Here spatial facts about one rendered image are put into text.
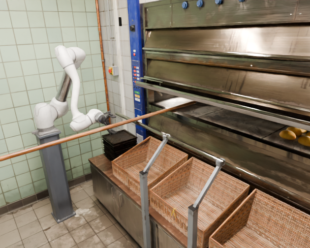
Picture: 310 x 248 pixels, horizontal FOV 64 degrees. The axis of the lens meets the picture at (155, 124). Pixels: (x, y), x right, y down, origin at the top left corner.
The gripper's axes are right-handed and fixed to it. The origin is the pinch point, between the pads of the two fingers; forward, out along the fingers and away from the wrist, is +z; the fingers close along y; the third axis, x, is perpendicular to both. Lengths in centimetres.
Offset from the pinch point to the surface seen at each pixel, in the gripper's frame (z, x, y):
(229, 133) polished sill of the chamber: 66, -56, 3
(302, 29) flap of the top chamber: 103, -58, -66
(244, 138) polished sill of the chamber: 78, -56, 2
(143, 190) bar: 40, 3, 37
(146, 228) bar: 40, 3, 73
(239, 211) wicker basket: 93, -35, 43
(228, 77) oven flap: 61, -57, -37
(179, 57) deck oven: 13, -57, -47
